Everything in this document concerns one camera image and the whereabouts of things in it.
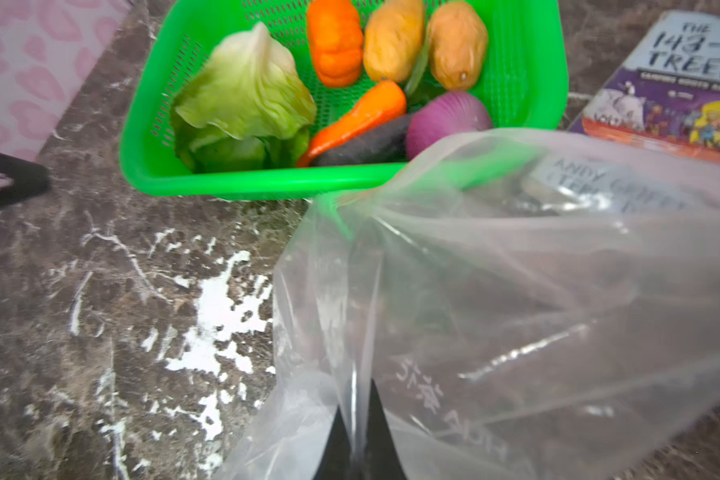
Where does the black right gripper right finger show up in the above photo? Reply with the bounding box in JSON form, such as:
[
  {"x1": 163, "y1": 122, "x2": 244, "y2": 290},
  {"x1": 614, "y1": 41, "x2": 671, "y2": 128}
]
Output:
[{"x1": 362, "y1": 380, "x2": 407, "y2": 480}]

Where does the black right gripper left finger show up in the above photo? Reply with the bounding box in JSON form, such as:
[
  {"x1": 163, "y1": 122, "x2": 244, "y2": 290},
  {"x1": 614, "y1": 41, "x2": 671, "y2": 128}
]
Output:
[{"x1": 313, "y1": 408, "x2": 352, "y2": 480}]

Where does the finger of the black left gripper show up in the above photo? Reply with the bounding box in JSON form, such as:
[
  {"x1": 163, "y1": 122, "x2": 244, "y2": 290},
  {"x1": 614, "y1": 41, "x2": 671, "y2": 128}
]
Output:
[{"x1": 0, "y1": 153, "x2": 51, "y2": 210}]

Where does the clear zip top bag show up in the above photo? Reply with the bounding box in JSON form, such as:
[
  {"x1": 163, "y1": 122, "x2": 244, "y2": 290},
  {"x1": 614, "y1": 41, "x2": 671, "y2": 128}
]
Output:
[{"x1": 216, "y1": 129, "x2": 720, "y2": 479}]

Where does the orange toy pumpkin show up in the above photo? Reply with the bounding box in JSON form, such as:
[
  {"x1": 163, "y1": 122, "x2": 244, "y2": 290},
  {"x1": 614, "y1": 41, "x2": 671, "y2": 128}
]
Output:
[{"x1": 306, "y1": 0, "x2": 363, "y2": 88}]

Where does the green cabbage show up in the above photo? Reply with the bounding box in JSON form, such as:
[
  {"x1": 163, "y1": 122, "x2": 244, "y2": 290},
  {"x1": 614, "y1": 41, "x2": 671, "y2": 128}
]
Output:
[{"x1": 170, "y1": 23, "x2": 317, "y2": 174}]

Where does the dark purple eggplant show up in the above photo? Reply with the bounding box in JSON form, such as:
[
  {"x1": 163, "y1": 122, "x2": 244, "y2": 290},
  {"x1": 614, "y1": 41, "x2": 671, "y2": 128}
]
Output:
[{"x1": 308, "y1": 114, "x2": 413, "y2": 167}]

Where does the purple red onion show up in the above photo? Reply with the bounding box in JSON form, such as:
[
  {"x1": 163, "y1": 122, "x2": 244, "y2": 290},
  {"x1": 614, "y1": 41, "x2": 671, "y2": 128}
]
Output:
[{"x1": 405, "y1": 91, "x2": 493, "y2": 160}]

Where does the orange carrot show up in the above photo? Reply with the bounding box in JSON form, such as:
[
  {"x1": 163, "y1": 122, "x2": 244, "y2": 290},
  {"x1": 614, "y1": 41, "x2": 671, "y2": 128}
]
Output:
[{"x1": 296, "y1": 81, "x2": 407, "y2": 168}]

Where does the green leaf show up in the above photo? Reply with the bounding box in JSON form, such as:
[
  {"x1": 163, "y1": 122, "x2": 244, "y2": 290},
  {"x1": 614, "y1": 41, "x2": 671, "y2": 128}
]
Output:
[{"x1": 403, "y1": 35, "x2": 446, "y2": 110}]

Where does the yellow potato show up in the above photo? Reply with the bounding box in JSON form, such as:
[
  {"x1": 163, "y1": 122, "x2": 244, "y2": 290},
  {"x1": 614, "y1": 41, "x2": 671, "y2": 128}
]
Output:
[{"x1": 363, "y1": 0, "x2": 426, "y2": 83}]

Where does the green plastic perforated basket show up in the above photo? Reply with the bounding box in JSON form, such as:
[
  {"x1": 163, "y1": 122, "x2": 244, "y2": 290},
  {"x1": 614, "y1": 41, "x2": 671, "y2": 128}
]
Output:
[{"x1": 120, "y1": 1, "x2": 569, "y2": 200}]

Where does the brown sweet potato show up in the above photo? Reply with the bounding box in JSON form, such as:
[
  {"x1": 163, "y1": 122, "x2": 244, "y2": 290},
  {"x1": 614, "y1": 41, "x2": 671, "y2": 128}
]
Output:
[{"x1": 428, "y1": 1, "x2": 489, "y2": 91}]

